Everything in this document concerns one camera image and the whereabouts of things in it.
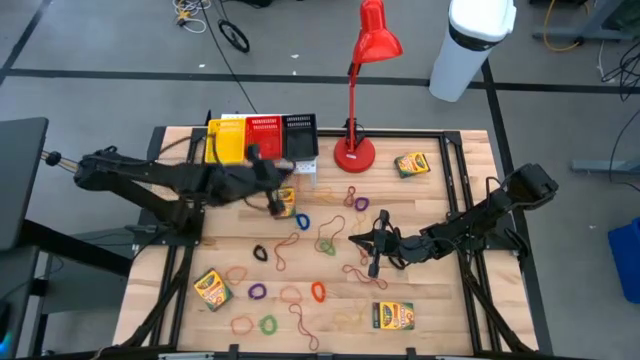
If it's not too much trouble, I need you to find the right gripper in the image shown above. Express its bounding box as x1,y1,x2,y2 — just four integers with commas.
348,209,401,278

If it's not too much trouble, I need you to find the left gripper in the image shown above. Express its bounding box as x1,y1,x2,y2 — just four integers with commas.
222,144,295,217

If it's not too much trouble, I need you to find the Crayola crayon box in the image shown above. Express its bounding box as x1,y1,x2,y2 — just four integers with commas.
193,267,235,313
393,151,432,180
273,186,297,220
371,300,416,331

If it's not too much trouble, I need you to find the black plastic basket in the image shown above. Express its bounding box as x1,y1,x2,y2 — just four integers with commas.
281,113,320,162

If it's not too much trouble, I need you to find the red plastic basket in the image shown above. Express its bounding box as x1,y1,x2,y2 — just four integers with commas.
244,115,284,161

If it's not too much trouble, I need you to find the yellow plastic basket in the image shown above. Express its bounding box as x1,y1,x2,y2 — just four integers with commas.
204,117,247,166

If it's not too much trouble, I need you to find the red desk lamp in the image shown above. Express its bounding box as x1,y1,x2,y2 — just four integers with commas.
333,0,404,174

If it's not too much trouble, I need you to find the grey desk foot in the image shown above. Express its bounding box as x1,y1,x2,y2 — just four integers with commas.
571,156,640,176

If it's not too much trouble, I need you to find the grey desk leg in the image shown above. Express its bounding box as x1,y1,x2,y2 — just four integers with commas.
531,0,640,44

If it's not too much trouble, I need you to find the white perforated shelf riser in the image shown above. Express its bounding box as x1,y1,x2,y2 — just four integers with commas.
213,112,319,189

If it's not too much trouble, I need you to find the white trash bin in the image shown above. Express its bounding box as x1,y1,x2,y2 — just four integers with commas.
428,0,518,103

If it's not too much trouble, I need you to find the blue storage bin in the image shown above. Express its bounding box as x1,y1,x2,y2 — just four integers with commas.
607,216,640,305

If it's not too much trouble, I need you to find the long black floor cable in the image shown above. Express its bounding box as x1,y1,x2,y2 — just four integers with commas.
198,0,259,115

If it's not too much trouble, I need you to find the black coiled floor cable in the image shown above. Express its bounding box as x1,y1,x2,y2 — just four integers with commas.
217,18,251,54

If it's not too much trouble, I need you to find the white and yellow cable bundle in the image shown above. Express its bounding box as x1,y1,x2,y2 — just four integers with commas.
172,0,214,35

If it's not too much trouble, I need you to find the black desk frame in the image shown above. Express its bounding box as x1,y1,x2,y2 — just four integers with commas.
0,218,134,360

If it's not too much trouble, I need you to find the arm supply cable with knob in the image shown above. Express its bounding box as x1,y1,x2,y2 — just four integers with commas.
40,150,81,174

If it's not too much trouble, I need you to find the yellow floor cable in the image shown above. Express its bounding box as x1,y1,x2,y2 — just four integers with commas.
542,0,584,53

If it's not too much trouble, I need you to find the black cable bundle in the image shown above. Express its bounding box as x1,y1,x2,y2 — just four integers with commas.
599,39,640,103

